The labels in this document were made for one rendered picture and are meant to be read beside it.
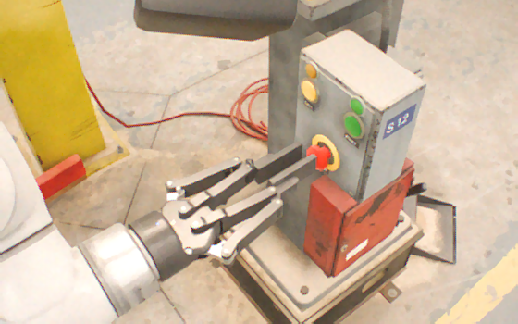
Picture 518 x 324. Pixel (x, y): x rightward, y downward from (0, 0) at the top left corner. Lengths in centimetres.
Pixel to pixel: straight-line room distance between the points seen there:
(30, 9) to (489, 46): 222
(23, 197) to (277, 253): 105
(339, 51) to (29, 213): 46
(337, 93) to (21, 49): 127
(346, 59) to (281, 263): 85
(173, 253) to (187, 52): 211
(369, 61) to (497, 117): 179
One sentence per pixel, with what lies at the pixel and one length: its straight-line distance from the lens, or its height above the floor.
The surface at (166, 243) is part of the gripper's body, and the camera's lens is 55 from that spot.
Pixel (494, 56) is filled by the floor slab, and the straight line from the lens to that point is 286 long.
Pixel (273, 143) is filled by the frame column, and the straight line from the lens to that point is 132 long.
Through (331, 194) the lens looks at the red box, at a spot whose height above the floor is 62.
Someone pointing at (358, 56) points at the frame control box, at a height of 112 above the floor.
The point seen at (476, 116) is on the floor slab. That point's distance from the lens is 245.
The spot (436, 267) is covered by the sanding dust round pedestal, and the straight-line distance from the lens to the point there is 188.
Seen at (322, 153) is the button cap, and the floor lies 99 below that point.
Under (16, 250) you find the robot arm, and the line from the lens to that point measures 52.
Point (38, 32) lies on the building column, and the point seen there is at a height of 65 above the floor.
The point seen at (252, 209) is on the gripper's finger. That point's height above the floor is 107.
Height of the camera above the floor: 156
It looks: 49 degrees down
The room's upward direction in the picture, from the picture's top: straight up
